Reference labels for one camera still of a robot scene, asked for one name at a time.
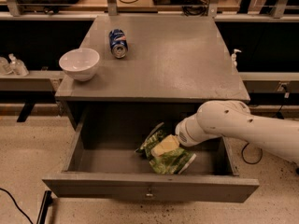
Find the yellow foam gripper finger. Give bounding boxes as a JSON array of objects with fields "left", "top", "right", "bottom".
[{"left": 151, "top": 134, "right": 179, "bottom": 157}]

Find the black cable right floor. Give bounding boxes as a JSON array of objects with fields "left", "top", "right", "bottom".
[{"left": 240, "top": 142, "right": 264, "bottom": 165}]

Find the black cable left floor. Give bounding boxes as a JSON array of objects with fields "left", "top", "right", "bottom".
[{"left": 0, "top": 188, "right": 34, "bottom": 224}]

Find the green jalapeno chip bag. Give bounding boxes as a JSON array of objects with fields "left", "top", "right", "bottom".
[{"left": 135, "top": 122, "right": 196, "bottom": 175}]

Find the black cable floor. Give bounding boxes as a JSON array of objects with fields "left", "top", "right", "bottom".
[
  {"left": 240, "top": 142, "right": 264, "bottom": 165},
  {"left": 0, "top": 188, "right": 34, "bottom": 224}
]

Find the blue soda can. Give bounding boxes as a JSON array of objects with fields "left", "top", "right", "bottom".
[{"left": 109, "top": 29, "right": 128, "bottom": 59}]

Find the black stand foot left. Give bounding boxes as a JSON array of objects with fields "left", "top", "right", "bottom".
[{"left": 36, "top": 190, "right": 53, "bottom": 224}]

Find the grey open top drawer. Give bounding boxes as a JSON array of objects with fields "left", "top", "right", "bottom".
[{"left": 43, "top": 103, "right": 259, "bottom": 203}]

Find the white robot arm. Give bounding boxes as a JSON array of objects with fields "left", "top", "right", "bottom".
[{"left": 175, "top": 100, "right": 299, "bottom": 165}]

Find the clear plastic bottle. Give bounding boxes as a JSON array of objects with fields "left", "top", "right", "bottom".
[{"left": 8, "top": 53, "right": 29, "bottom": 77}]

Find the white ceramic bowl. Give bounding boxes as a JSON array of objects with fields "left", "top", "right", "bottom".
[{"left": 59, "top": 48, "right": 100, "bottom": 81}]

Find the grey cabinet counter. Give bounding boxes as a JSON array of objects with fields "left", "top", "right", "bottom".
[{"left": 56, "top": 14, "right": 249, "bottom": 124}]

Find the white pump bottle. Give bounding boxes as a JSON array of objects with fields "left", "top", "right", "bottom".
[{"left": 231, "top": 49, "right": 242, "bottom": 67}]

